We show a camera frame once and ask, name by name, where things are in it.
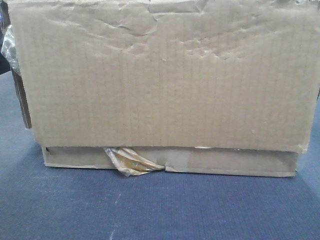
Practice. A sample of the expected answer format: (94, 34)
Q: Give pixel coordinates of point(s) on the worn brown cardboard box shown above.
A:
(197, 86)

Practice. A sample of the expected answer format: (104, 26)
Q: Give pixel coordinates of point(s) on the clear plastic bag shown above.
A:
(8, 50)

